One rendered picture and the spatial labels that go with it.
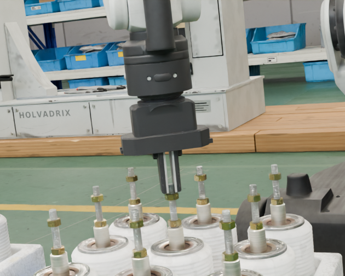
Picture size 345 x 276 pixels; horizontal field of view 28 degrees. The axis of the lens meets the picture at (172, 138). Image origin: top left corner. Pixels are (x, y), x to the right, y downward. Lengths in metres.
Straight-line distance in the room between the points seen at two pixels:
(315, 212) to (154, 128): 0.48
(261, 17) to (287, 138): 6.76
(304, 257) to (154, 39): 0.39
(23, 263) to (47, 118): 2.18
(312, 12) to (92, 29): 3.36
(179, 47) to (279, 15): 8.58
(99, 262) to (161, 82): 0.27
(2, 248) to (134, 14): 0.56
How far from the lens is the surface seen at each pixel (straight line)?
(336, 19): 1.22
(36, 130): 3.47
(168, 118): 0.91
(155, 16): 0.86
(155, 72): 0.89
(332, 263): 1.08
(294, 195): 1.35
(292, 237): 1.01
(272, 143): 2.86
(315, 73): 5.58
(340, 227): 1.29
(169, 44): 0.86
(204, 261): 0.95
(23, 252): 1.30
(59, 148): 3.32
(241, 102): 3.17
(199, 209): 1.07
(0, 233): 1.27
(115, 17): 0.89
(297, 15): 9.41
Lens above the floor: 0.56
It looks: 9 degrees down
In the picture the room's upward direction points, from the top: 6 degrees counter-clockwise
